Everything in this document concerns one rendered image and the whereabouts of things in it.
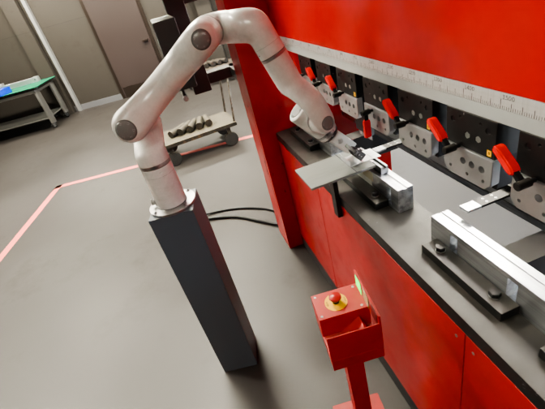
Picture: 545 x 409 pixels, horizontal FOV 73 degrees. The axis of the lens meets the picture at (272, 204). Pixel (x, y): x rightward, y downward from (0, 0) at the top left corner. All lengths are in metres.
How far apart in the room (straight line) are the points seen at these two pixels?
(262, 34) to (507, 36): 0.69
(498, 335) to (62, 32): 9.21
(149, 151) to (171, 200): 0.21
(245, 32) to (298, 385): 1.57
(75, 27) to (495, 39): 8.92
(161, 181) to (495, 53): 1.10
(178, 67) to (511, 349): 1.17
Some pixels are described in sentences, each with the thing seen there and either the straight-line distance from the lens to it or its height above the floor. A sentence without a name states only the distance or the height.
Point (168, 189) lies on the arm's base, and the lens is 1.47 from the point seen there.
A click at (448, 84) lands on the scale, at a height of 1.39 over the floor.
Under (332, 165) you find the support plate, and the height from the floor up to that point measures 1.00.
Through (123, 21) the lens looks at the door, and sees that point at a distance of 9.03.
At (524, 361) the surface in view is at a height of 0.88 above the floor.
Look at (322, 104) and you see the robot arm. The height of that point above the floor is 1.29.
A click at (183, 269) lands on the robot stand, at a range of 1.64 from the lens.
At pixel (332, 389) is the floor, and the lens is 1.98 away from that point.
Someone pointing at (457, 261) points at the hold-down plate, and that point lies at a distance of 1.17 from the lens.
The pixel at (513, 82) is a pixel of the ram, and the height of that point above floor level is 1.43.
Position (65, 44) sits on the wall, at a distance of 9.52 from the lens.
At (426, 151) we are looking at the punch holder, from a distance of 1.09.
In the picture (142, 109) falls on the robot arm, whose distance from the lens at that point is 1.33.
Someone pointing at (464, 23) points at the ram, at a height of 1.52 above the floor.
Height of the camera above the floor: 1.70
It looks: 32 degrees down
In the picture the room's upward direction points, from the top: 16 degrees counter-clockwise
